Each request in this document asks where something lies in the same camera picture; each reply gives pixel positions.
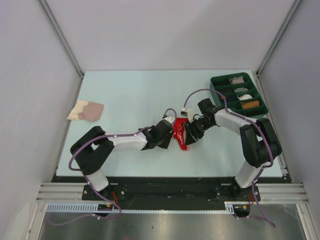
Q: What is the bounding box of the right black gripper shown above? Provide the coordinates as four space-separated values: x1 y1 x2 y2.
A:
184 117 215 146

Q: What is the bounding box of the red underwear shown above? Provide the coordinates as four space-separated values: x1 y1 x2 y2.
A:
173 117 189 151

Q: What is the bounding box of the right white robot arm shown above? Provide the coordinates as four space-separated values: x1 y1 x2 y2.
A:
183 98 282 201

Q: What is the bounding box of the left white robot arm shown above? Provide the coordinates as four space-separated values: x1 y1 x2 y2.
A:
69 116 175 200

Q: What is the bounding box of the beige and mauve underwear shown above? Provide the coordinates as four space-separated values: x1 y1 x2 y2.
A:
66 99 104 122

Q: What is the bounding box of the dark blue rolled cloth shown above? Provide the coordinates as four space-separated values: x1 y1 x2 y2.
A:
226 101 242 109

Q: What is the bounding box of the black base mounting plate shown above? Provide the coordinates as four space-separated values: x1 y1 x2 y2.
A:
38 177 292 210

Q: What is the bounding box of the green compartment tray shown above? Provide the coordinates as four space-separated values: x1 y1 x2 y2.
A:
210 72 269 119

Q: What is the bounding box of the white rolled cloth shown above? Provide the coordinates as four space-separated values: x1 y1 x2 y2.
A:
238 94 253 101

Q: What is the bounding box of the light grey rolled cloth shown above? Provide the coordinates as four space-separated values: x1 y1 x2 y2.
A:
234 87 249 92

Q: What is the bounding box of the brown rolled cloth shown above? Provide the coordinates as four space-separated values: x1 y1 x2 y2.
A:
241 100 260 110

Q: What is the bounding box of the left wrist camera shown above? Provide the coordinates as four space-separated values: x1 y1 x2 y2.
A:
162 114 177 125

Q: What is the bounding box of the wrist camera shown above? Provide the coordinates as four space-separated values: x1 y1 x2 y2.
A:
180 107 195 123
162 114 177 125

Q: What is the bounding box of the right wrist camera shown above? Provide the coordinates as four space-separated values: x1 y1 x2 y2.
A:
180 107 195 123

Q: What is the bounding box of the white slotted cable duct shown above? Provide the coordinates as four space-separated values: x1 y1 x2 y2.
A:
46 202 234 214

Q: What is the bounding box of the aluminium frame rail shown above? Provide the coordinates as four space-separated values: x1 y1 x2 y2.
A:
29 172 320 240

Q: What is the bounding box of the right aluminium corner post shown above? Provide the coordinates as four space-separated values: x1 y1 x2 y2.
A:
255 0 304 77

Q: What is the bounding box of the aluminium corner post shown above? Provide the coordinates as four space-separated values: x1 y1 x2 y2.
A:
37 0 84 79
255 0 304 77

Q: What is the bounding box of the left aluminium corner post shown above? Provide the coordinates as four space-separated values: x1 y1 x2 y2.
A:
37 0 84 79

